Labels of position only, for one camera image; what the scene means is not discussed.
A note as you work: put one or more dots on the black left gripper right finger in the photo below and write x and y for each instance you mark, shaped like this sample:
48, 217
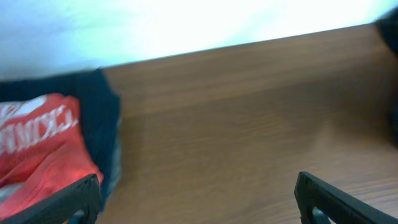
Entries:
320, 202

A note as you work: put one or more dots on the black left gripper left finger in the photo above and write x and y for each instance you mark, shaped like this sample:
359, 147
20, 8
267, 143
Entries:
83, 195

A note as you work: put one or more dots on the dark green t-shirt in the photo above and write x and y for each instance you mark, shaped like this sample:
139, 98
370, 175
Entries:
387, 27

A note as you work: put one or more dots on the navy folded garment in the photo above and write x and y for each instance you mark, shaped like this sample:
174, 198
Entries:
100, 115

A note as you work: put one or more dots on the red printed t-shirt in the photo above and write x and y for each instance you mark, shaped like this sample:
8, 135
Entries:
42, 149

